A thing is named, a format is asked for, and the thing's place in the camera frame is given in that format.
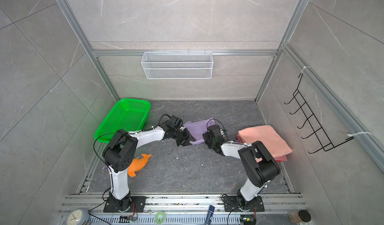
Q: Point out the white analog clock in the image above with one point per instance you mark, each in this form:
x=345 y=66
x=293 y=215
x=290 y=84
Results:
x=78 y=217

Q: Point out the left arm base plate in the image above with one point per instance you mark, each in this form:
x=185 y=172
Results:
x=126 y=205

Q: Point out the black round lid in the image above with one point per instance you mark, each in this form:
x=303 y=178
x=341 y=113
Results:
x=304 y=216

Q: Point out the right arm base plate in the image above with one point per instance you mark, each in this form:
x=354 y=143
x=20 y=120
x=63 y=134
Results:
x=231 y=205

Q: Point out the purple t shirt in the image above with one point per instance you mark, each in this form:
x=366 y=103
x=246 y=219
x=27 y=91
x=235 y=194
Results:
x=197 y=129

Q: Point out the green tape roll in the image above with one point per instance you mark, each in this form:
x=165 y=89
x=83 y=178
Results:
x=160 y=217

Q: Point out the black wire hook rack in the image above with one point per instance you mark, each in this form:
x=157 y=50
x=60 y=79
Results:
x=312 y=122

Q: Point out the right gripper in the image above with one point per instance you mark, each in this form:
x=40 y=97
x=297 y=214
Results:
x=206 y=136

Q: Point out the blue marker pen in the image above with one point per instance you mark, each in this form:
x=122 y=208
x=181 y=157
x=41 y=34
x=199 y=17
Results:
x=209 y=216

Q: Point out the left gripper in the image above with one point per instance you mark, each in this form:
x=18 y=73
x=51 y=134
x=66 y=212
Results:
x=188 y=137

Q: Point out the green plastic basket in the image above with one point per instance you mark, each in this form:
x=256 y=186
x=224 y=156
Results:
x=127 y=114

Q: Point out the orange dolphin toy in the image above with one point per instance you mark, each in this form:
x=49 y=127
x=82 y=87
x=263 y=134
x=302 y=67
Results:
x=138 y=164

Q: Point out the small brown box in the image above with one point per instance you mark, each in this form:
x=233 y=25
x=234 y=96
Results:
x=294 y=217

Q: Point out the red folded shirt in stack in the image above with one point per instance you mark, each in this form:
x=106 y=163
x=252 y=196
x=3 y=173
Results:
x=281 y=159

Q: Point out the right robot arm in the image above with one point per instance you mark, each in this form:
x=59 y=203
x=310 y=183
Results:
x=260 y=166

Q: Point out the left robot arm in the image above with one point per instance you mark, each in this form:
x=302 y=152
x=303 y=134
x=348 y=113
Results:
x=120 y=151

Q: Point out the pink folded t shirt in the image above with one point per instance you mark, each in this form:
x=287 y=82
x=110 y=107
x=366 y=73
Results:
x=268 y=136

